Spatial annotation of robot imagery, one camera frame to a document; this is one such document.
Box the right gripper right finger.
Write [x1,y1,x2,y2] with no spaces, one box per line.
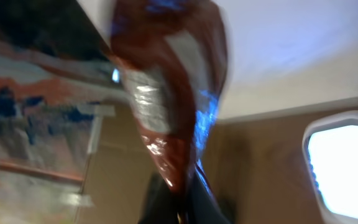
[187,170,231,224]

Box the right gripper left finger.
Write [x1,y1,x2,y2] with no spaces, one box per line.
[138,173,178,224]

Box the orange Top chocolate bar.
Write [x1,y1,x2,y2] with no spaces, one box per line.
[109,0,228,194]

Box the white barcode scanner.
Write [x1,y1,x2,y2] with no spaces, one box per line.
[302,110,358,224]

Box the colourful painted backdrop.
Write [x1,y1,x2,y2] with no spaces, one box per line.
[0,0,124,223]

